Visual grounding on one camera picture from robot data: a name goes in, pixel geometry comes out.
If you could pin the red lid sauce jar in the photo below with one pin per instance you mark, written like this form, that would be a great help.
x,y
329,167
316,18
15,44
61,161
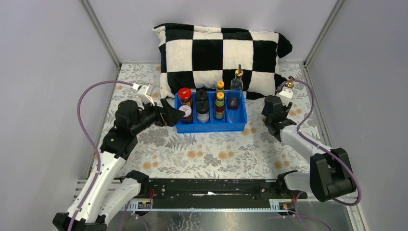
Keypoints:
x,y
184,95

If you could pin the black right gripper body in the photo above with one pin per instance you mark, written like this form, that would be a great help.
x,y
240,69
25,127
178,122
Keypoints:
x,y
286,109

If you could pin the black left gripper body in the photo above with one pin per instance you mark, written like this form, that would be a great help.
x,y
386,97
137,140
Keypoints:
x,y
148,117

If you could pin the blue plastic divided bin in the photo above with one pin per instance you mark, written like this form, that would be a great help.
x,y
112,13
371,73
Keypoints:
x,y
233,120

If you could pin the black cap shaker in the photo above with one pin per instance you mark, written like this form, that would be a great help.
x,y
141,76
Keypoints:
x,y
202,109
201,96

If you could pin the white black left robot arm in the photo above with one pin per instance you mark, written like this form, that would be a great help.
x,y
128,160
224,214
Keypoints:
x,y
93,209

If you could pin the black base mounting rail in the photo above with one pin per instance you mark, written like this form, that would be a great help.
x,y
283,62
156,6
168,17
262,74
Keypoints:
x,y
233,194

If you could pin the yellow cap sauce bottle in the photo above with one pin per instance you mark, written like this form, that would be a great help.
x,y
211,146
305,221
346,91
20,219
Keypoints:
x,y
219,106
220,87

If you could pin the black white checkered pillow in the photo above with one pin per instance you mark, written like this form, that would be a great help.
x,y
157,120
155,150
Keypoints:
x,y
198,57

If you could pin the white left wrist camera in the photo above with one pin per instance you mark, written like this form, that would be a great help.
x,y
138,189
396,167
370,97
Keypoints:
x,y
144,93

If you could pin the white lid sauce jar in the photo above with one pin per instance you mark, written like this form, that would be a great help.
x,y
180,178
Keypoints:
x,y
188,117

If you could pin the gold top oil bottle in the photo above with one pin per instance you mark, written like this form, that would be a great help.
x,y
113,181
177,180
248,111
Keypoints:
x,y
236,86
290,83

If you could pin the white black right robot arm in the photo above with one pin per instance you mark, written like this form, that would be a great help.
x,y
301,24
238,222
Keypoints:
x,y
330,175

